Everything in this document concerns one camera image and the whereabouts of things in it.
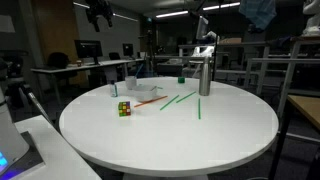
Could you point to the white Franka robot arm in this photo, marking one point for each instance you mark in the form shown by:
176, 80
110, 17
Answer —
10, 133

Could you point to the long white office desk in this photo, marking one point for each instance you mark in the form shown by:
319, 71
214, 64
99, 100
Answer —
83, 66

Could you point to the wooden table with black legs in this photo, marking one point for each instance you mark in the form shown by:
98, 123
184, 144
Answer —
308, 106

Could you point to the blue straw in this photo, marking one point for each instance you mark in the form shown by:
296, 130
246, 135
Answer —
138, 70

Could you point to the aluminium frame workbench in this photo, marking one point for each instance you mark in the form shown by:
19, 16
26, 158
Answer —
300, 39
283, 60

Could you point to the Rubik's cube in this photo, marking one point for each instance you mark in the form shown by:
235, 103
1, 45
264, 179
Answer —
124, 109

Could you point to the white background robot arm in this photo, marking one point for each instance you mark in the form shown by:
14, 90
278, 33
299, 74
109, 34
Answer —
202, 28

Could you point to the small green cube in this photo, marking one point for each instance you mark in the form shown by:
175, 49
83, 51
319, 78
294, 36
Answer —
181, 80

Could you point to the small teal bottle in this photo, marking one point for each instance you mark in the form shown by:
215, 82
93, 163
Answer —
114, 90

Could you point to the black computer monitor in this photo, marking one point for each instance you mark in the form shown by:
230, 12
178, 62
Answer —
87, 49
127, 50

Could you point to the blue cloth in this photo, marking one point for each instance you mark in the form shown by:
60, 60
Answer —
258, 13

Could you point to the white bowl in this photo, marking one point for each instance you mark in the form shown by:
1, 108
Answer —
145, 95

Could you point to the green straw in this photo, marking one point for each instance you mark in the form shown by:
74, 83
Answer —
199, 108
169, 102
186, 97

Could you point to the black camera tripod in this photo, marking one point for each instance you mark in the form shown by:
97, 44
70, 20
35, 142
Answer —
20, 86

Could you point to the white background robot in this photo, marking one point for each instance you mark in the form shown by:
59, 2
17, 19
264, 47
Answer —
313, 20

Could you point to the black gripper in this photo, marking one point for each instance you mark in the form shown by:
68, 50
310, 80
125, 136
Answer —
99, 8

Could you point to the orange straw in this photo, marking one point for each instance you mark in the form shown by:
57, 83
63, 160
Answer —
150, 101

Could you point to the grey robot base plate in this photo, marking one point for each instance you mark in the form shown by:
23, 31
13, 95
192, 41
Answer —
33, 156

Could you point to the long ceiling light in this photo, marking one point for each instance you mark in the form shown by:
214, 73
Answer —
220, 6
171, 14

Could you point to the silver metal bottle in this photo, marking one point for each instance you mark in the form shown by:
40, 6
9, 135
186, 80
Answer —
205, 76

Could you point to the brown paper cup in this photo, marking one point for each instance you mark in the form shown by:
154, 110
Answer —
79, 63

